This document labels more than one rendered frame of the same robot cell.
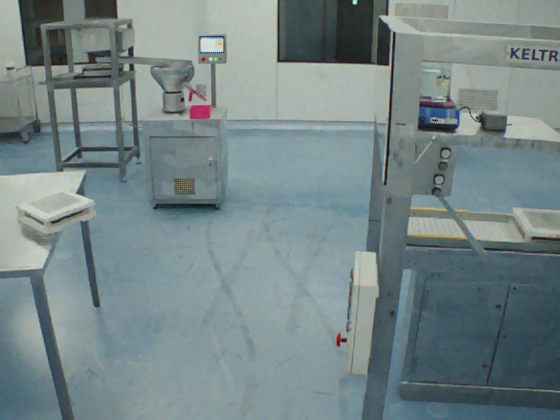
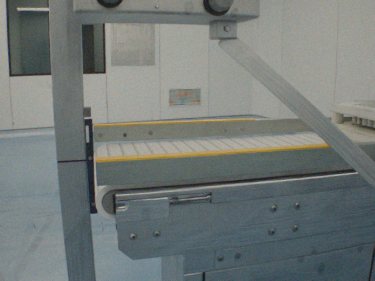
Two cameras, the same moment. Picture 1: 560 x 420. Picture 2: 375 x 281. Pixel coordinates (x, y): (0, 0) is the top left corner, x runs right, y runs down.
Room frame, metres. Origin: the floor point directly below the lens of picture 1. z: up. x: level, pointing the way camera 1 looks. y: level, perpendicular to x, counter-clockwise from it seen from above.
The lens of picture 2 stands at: (1.37, -0.36, 0.97)
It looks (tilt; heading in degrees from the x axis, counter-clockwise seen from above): 11 degrees down; 337
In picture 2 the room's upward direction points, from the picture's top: straight up
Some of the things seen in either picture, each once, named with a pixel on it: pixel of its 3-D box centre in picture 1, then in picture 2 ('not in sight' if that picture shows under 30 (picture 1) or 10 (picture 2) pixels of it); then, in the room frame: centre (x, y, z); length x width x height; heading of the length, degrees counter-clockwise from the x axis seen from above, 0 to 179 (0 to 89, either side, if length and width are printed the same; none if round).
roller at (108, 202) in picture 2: not in sight; (109, 174); (1.95, -0.47, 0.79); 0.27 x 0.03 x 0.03; 172
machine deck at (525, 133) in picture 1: (472, 128); not in sight; (1.92, -0.74, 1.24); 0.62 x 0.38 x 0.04; 82
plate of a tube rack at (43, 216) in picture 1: (54, 205); not in sight; (2.02, 0.92, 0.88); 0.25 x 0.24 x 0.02; 144
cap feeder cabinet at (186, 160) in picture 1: (187, 156); not in sight; (4.35, 0.73, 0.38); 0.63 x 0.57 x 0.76; 89
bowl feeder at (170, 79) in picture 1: (180, 88); not in sight; (4.40, 0.78, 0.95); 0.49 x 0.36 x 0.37; 89
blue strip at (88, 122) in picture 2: not in sight; (91, 167); (2.09, -0.46, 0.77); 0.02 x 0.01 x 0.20; 82
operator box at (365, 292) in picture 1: (362, 313); not in sight; (1.13, -0.22, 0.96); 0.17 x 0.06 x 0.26; 172
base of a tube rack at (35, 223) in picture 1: (56, 215); not in sight; (2.02, 0.92, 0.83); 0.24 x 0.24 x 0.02; 54
